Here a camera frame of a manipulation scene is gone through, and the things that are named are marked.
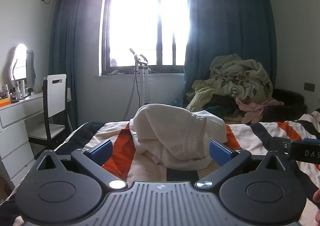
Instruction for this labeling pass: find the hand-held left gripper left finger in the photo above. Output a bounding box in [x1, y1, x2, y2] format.
[32, 138, 128, 190]

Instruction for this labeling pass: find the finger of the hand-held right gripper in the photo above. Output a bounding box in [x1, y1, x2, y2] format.
[301, 138, 320, 146]
[271, 136, 320, 164]

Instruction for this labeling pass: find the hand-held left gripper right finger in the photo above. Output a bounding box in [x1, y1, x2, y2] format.
[195, 139, 288, 190]

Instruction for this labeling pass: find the white sweatshirt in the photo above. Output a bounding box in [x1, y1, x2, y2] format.
[130, 103, 227, 172]

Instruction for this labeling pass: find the pile of clothes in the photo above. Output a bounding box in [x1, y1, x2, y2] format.
[186, 53, 273, 112]

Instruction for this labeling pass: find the person's right hand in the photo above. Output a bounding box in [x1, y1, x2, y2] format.
[313, 188, 320, 226]

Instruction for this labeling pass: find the orange black striped blanket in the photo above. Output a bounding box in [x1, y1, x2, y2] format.
[0, 107, 320, 226]

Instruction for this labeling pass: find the green garment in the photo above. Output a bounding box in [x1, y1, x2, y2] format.
[206, 105, 226, 114]

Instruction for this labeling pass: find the pink garment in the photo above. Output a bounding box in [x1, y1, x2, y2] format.
[235, 98, 284, 124]

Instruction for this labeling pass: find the black sofa chair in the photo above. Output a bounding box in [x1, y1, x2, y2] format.
[220, 88, 307, 124]

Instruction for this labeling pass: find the black garment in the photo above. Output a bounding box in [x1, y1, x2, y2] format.
[207, 94, 238, 112]

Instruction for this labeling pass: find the white and black chair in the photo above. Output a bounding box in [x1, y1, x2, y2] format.
[27, 74, 78, 153]

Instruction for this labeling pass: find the white garment steamer stand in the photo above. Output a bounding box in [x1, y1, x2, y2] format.
[122, 47, 151, 121]

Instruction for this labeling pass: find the white dresser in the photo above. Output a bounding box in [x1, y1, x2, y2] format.
[0, 92, 46, 188]

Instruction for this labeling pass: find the group of cosmetic bottles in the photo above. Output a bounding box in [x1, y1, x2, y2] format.
[0, 79, 34, 102]

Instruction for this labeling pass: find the blue curtain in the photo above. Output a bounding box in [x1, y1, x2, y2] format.
[184, 0, 279, 107]
[49, 0, 110, 129]

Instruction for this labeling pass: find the wavy white framed mirror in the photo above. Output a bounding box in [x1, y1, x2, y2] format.
[7, 43, 36, 85]

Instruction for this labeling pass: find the dark framed window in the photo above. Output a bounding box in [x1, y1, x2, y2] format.
[99, 0, 191, 76]

